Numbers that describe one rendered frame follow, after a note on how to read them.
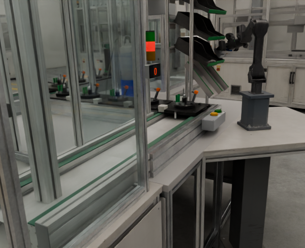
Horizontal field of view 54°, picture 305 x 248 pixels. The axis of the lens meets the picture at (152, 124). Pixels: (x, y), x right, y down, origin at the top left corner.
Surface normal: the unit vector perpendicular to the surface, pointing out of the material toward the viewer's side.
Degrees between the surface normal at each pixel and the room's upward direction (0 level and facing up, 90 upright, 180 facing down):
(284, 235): 0
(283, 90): 90
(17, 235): 90
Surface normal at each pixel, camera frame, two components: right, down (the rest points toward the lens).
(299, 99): -0.58, 0.25
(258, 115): 0.16, 0.29
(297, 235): -0.03, -0.96
